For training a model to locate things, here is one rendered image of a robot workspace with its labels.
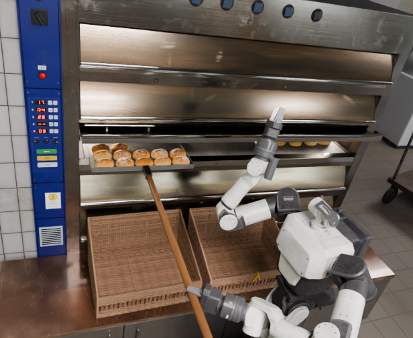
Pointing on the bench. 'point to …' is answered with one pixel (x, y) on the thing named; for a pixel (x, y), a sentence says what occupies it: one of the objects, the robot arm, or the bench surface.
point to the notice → (53, 200)
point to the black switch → (39, 17)
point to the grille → (51, 236)
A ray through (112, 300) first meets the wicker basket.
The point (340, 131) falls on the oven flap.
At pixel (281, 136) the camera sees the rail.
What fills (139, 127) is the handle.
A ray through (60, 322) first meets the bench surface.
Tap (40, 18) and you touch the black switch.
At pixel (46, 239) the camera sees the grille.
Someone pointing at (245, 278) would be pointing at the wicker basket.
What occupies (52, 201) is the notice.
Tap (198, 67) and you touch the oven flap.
